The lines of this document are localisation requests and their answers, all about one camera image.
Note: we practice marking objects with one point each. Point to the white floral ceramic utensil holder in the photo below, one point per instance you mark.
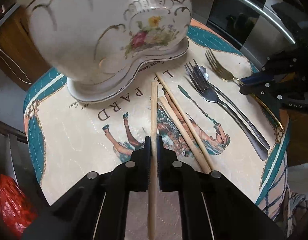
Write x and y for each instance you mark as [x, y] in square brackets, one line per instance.
[99, 45]

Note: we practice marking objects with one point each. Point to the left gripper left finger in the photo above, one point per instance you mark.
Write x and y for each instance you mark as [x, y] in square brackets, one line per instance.
[147, 150]

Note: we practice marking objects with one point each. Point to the silver flower-end utensil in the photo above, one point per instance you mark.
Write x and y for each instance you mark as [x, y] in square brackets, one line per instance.
[211, 93]

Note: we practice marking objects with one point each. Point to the gold fork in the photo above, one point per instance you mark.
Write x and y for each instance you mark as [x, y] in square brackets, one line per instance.
[227, 76]

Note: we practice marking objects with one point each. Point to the printed horse placemat cloth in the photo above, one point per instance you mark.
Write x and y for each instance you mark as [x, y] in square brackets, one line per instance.
[68, 138]

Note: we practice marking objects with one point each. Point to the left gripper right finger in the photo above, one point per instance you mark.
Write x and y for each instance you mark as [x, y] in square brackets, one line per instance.
[160, 162]

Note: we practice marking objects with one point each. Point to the red plastic bag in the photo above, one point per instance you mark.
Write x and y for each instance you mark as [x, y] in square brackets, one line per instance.
[16, 209]

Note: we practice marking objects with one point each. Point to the plaid trouser leg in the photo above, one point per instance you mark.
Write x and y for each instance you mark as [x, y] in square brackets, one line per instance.
[282, 205]

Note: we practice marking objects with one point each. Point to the wooden cabinet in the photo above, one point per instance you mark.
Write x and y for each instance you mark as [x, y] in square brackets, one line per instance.
[19, 58]

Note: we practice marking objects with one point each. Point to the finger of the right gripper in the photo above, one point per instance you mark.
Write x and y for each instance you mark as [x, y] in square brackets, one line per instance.
[267, 91]
[254, 78]

